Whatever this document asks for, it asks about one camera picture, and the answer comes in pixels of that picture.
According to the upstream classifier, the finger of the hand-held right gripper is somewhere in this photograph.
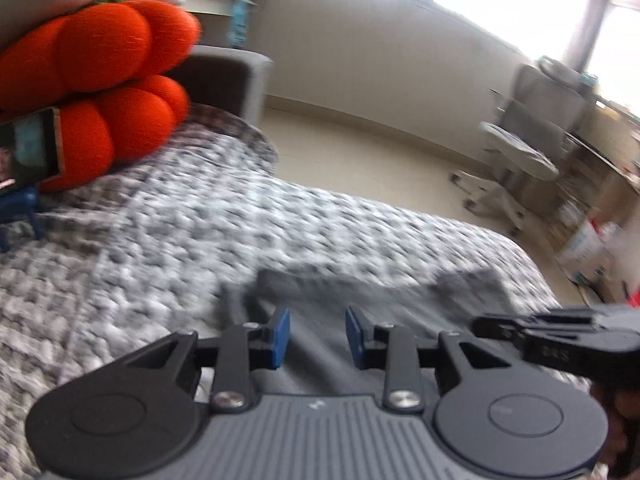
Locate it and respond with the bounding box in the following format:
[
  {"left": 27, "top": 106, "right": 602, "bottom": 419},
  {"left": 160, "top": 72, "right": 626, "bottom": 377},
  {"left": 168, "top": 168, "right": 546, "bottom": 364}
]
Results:
[{"left": 472, "top": 314, "right": 539, "bottom": 341}]

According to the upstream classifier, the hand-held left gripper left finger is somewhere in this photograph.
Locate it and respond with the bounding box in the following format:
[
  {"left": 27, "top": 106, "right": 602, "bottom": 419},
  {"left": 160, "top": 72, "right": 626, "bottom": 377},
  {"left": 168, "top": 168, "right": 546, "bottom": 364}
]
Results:
[{"left": 119, "top": 308, "right": 292, "bottom": 410}]

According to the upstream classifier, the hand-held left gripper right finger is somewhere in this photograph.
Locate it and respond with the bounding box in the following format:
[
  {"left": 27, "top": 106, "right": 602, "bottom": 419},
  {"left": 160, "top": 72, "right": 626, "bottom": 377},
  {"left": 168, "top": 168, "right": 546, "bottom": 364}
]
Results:
[{"left": 345, "top": 306, "right": 501, "bottom": 410}]

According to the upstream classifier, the grey t-shirt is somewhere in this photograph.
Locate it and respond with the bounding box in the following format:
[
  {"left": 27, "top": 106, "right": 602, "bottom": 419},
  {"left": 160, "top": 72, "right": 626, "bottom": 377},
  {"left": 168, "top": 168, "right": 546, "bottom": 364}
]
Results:
[{"left": 215, "top": 266, "right": 593, "bottom": 408}]

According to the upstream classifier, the person's right hand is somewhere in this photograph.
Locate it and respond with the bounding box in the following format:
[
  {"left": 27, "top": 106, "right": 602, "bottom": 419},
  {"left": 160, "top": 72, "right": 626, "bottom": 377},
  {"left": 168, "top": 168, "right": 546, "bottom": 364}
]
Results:
[{"left": 592, "top": 384, "right": 640, "bottom": 477}]

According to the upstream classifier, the white cardboard box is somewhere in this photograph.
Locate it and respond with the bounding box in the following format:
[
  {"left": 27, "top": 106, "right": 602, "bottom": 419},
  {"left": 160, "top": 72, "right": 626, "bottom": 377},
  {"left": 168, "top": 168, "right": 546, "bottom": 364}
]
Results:
[{"left": 557, "top": 220, "right": 618, "bottom": 283}]

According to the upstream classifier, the grey checked quilted blanket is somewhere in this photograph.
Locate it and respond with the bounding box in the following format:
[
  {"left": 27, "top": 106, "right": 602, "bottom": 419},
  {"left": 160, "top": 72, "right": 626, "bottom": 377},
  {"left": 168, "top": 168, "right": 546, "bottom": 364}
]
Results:
[{"left": 0, "top": 102, "right": 596, "bottom": 480}]

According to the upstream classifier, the wooden shelf unit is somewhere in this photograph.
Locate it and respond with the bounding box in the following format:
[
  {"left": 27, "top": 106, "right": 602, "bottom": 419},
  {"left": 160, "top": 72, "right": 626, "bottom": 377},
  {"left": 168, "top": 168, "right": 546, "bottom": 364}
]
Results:
[{"left": 550, "top": 100, "right": 640, "bottom": 281}]

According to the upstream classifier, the grey white office chair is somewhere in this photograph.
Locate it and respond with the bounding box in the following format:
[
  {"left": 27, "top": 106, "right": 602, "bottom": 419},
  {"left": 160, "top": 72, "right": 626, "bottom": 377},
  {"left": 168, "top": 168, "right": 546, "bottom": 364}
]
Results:
[{"left": 450, "top": 57, "right": 598, "bottom": 238}]

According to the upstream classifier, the grey sofa armrest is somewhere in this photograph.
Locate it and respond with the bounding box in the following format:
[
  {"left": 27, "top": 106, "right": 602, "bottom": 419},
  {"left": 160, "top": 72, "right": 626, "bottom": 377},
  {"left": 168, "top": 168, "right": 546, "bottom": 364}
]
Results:
[{"left": 170, "top": 45, "right": 275, "bottom": 128}]

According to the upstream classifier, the blue phone stand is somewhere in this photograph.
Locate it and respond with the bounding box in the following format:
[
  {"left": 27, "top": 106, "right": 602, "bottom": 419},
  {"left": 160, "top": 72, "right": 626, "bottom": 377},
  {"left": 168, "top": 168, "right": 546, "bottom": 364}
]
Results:
[{"left": 0, "top": 185, "right": 46, "bottom": 253}]

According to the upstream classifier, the smartphone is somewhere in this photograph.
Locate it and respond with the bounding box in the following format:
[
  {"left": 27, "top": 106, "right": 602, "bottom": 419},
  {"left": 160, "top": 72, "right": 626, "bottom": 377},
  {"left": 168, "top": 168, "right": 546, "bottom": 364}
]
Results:
[{"left": 0, "top": 106, "right": 63, "bottom": 193}]

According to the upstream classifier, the blue hanging bag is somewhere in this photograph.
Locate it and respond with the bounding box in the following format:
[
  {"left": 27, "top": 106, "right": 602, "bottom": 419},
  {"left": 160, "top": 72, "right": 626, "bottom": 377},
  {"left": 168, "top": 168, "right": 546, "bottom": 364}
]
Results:
[{"left": 230, "top": 0, "right": 253, "bottom": 48}]

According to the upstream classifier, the white desk with shelves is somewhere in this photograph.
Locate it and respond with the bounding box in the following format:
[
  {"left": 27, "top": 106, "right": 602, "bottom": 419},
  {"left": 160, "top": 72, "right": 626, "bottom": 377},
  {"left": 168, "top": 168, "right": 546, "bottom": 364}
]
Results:
[{"left": 167, "top": 0, "right": 258, "bottom": 48}]

